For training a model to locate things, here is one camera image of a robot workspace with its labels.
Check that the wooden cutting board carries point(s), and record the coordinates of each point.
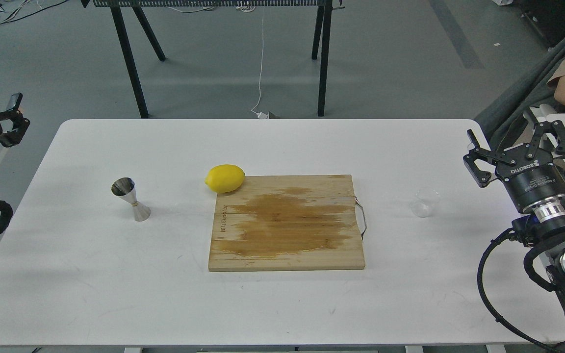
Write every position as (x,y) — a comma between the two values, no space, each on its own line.
(287,223)

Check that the steel double jigger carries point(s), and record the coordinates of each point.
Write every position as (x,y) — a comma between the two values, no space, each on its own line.
(124,188)

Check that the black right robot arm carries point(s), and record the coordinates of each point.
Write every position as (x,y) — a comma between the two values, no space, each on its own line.
(542,231)

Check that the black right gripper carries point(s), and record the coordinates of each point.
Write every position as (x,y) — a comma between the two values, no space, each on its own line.
(532,179)

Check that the black trestle table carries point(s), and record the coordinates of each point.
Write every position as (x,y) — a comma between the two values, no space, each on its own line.
(207,46)

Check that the yellow lemon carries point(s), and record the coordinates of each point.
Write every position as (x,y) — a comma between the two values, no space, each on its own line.
(224,178)

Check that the clear plastic measuring cup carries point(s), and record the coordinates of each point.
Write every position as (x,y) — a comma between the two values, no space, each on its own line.
(425,201)

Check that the grey office chair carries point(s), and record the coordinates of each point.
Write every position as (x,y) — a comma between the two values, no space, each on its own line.
(505,116)

